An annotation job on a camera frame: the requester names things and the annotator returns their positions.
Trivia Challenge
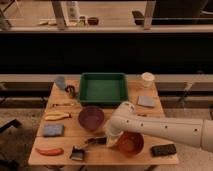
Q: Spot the black handled brush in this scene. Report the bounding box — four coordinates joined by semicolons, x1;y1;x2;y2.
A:
70;137;107;161

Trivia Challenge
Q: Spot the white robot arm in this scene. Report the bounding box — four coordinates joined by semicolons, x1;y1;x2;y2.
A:
106;101;213;153

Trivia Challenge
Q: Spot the blue tipped cup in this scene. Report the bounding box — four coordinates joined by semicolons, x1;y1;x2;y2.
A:
54;76;67;91

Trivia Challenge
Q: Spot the purple bowl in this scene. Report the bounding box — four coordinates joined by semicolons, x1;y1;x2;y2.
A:
78;106;105;131

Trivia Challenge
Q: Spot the black rectangular sponge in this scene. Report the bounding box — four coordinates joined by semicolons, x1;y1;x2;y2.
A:
151;144;176;157

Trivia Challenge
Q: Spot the green plastic tray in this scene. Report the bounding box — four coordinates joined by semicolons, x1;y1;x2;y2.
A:
78;73;129;106

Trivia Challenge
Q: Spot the blue square cloth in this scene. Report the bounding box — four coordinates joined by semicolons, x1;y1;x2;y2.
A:
137;96;155;108

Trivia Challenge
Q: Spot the red chili pepper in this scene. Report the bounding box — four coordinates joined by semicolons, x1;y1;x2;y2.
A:
35;148;64;156

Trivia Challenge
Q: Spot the blue sponge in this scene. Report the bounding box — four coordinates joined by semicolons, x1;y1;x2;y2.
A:
43;124;64;137

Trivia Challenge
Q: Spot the yellow banana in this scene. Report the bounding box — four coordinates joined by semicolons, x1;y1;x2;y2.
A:
44;112;71;121

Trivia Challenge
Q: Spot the black binder clip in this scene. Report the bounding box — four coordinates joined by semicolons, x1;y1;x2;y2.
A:
65;85;76;98

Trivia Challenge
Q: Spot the small metal spoon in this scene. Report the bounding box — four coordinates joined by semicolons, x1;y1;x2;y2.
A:
51;103;75;108

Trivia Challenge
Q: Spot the dark red background bowl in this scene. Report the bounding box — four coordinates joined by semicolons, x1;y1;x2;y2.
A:
87;17;99;25

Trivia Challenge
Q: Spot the small green jar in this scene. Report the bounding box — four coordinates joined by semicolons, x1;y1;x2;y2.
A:
78;16;86;27

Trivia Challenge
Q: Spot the white background bottle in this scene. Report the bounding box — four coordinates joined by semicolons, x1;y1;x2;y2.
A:
66;1;80;26

